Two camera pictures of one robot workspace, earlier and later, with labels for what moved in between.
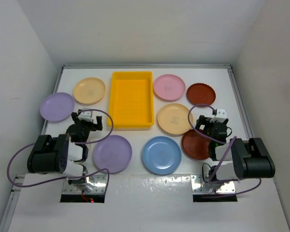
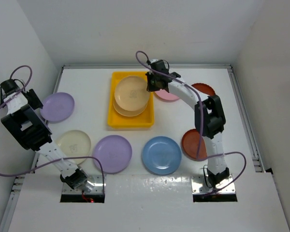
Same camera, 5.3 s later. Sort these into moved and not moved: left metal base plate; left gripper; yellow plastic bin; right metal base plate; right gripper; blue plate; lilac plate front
Moved: left gripper; right gripper
Not moved: blue plate; left metal base plate; right metal base plate; yellow plastic bin; lilac plate front
